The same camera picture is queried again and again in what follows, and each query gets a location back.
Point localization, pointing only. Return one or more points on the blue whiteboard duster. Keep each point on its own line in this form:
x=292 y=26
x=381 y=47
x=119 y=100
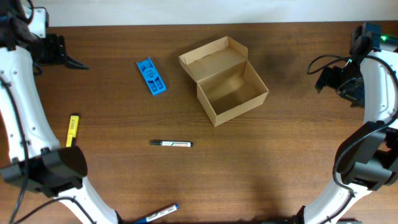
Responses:
x=151 y=76

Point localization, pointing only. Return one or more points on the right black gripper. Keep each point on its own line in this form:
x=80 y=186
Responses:
x=328 y=77

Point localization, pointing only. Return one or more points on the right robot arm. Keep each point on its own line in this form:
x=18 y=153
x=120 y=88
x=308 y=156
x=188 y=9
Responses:
x=367 y=160

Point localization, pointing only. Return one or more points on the black whiteboard marker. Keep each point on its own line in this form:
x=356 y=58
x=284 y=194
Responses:
x=172 y=143

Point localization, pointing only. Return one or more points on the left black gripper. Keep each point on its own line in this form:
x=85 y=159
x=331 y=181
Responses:
x=58 y=50

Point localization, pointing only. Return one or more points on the blue whiteboard marker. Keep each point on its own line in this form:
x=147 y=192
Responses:
x=159 y=214

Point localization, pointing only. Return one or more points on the cardboard box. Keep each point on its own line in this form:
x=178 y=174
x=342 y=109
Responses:
x=227 y=83

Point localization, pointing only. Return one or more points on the yellow highlighter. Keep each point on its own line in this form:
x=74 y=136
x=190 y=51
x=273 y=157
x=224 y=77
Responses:
x=72 y=130

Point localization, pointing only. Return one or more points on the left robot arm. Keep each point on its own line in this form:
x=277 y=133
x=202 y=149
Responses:
x=39 y=164

